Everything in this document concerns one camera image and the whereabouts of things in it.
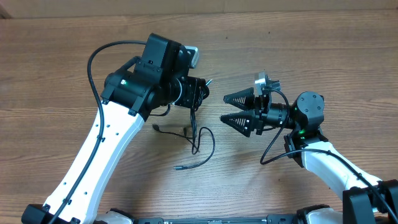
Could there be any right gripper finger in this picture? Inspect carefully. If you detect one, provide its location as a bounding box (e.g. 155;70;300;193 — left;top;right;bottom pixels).
220;110;257;137
223;87;255;111

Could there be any cardboard backdrop panel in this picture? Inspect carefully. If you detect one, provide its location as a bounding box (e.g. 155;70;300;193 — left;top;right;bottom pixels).
1;0;397;19

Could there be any thin black USB cable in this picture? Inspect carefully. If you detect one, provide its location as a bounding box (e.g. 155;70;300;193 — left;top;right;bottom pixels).
152;123;216;171

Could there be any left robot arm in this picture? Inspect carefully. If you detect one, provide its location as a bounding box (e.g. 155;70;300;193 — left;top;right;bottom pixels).
21;34;209;224

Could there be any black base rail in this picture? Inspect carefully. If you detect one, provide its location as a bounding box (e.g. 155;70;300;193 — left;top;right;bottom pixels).
133;214;307;224

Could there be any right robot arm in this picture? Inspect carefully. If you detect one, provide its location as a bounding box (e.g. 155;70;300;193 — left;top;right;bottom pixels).
220;88;397;223

